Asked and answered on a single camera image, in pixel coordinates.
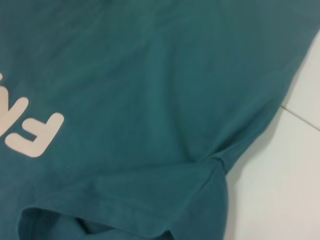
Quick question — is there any teal FREE print t-shirt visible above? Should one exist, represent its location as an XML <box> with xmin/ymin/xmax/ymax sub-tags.
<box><xmin>0</xmin><ymin>0</ymin><xmax>320</xmax><ymax>240</ymax></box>

